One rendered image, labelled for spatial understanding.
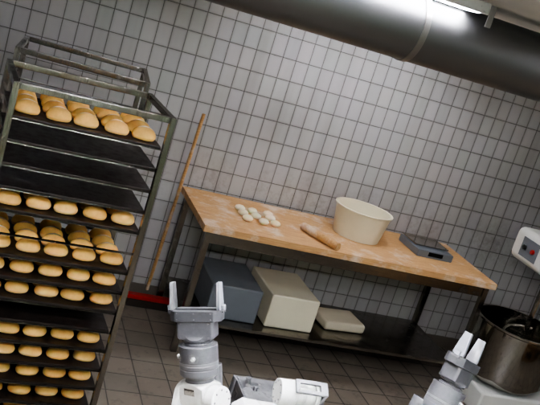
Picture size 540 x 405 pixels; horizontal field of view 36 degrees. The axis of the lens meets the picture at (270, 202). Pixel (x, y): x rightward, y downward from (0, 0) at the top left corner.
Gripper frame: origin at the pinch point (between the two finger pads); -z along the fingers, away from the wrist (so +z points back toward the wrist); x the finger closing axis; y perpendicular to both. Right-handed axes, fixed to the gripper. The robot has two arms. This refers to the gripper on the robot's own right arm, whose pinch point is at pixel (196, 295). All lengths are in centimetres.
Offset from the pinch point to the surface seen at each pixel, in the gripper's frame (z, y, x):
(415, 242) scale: 46, -436, 30
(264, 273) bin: 63, -400, -75
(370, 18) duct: -85, -199, 23
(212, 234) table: 25, -324, -91
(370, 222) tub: 28, -402, 1
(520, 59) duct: -67, -239, 89
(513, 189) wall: 14, -519, 105
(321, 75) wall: -77, -419, -33
